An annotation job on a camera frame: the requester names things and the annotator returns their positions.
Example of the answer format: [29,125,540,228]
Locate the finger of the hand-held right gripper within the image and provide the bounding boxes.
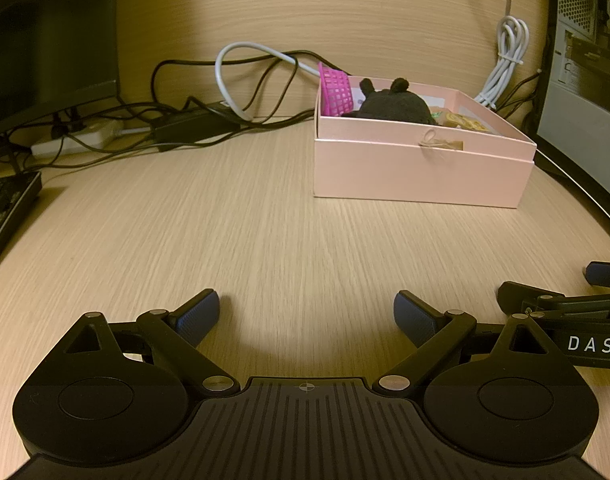
[585,261,610,288]
[499,281,610,317]

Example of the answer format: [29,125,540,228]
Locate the tangled black cables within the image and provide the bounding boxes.
[0,50,326,171]

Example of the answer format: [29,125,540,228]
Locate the grey bundled cable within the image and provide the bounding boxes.
[473,0,531,110]

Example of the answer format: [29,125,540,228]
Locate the twine bow with paper tag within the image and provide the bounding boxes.
[418,129,465,154]

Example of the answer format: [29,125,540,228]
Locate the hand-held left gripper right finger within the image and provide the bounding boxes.
[377,290,553,395]

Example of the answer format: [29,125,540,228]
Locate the black monitor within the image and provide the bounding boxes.
[0,0,122,142]

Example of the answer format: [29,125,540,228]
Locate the round bread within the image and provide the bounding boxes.
[444,110,492,134]

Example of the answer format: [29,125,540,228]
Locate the black power adapter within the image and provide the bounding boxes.
[152,104,242,144]

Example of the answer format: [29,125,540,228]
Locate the pink cardboard box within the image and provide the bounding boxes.
[312,76,538,210]

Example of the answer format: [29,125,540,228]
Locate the grey looped cable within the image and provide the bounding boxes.
[214,42,322,122]

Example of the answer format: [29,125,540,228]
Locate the black plush toy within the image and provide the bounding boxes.
[341,77,438,125]

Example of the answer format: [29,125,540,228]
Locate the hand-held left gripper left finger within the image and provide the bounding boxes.
[60,287,242,395]

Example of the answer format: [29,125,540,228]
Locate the pink plastic toy basket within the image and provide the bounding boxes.
[318,61,357,118]

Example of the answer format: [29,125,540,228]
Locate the black cable by computer case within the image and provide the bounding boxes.
[495,69,544,132]

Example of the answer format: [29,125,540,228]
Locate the black keyboard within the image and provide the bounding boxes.
[0,170,44,279]

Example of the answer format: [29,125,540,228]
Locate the white power strip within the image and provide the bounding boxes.
[31,118,124,156]

